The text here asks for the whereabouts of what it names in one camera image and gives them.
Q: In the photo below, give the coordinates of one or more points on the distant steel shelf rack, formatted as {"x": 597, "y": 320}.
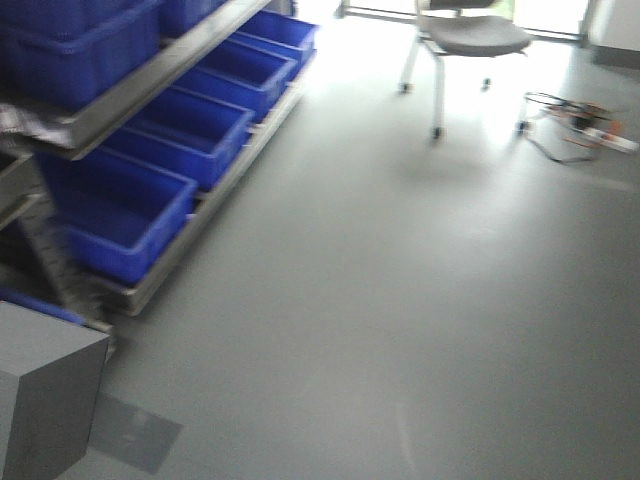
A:
{"x": 123, "y": 123}

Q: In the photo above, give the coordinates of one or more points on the gray office chair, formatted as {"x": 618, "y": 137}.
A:
{"x": 445, "y": 30}

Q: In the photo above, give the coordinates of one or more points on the gray hollow cube base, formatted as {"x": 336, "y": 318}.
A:
{"x": 50, "y": 376}

